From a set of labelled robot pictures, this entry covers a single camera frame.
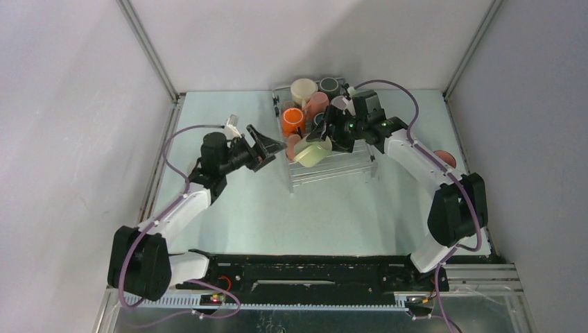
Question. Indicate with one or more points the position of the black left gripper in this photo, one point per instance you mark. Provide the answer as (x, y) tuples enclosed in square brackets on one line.
[(266, 152)]

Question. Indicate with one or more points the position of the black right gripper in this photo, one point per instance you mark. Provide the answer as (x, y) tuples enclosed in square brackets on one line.
[(335, 116)]

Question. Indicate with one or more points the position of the light green mug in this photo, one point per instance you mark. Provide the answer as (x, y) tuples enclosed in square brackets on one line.
[(309, 154)]

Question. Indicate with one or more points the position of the pink patterned mug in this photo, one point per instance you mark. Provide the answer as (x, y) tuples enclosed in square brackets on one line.
[(447, 158)]

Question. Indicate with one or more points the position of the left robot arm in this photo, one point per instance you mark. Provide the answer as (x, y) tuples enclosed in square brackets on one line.
[(140, 262)]

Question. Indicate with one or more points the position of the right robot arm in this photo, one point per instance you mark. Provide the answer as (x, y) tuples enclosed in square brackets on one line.
[(458, 210)]

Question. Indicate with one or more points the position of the clear acrylic dish rack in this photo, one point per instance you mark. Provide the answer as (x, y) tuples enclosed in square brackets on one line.
[(361, 160)]

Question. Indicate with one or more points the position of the dark teal mug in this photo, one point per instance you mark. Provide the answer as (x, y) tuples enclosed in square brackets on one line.
[(318, 120)]

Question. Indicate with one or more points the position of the orange mug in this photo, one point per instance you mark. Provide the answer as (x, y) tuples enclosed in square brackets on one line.
[(293, 121)]

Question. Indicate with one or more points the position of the small salmon pink mug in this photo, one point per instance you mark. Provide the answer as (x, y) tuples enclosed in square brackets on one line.
[(291, 150)]

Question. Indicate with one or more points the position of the pink ribbed mug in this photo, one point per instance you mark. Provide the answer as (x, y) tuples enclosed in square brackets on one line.
[(317, 103)]

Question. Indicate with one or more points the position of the mauve grey mug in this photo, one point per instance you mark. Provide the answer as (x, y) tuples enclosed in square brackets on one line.
[(341, 102)]

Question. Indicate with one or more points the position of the cream beige mug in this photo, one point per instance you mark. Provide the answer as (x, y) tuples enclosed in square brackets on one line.
[(302, 90)]

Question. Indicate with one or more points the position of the dark grey mug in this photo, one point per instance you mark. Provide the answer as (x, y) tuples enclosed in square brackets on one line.
[(329, 86)]

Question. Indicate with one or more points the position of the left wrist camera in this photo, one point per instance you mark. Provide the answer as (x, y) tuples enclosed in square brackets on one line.
[(230, 129)]

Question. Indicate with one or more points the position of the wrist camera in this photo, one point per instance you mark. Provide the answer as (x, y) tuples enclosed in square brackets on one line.
[(350, 93), (230, 129)]

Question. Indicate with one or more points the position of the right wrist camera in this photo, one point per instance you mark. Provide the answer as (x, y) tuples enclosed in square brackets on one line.
[(350, 93)]

